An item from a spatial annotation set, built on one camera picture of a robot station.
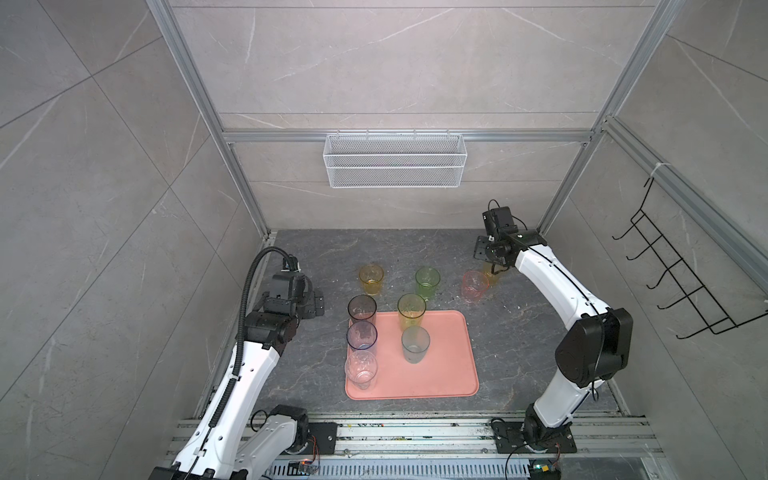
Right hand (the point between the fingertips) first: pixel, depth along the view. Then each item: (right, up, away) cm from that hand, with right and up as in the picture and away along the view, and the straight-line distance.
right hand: (484, 248), depth 89 cm
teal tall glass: (-21, -29, 0) cm, 36 cm away
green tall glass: (-23, -17, -7) cm, 30 cm away
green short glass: (-16, -10, +12) cm, 23 cm away
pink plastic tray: (-12, -36, -5) cm, 38 cm away
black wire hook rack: (+37, -15, -31) cm, 50 cm away
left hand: (-53, -11, -13) cm, 56 cm away
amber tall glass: (+9, -11, +18) cm, 23 cm away
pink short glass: (+1, -12, +15) cm, 20 cm away
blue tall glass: (-37, -25, -6) cm, 45 cm away
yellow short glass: (-35, -9, +13) cm, 39 cm away
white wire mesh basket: (-27, +30, +12) cm, 42 cm away
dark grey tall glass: (-37, -17, -6) cm, 41 cm away
